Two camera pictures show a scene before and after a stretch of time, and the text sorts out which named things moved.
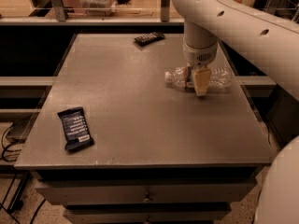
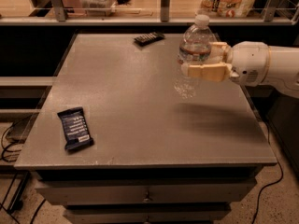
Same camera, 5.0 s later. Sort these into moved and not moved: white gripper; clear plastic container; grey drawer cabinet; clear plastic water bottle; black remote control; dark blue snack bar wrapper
Moved: white gripper; clear plastic water bottle
Not moved: dark blue snack bar wrapper; clear plastic container; black remote control; grey drawer cabinet
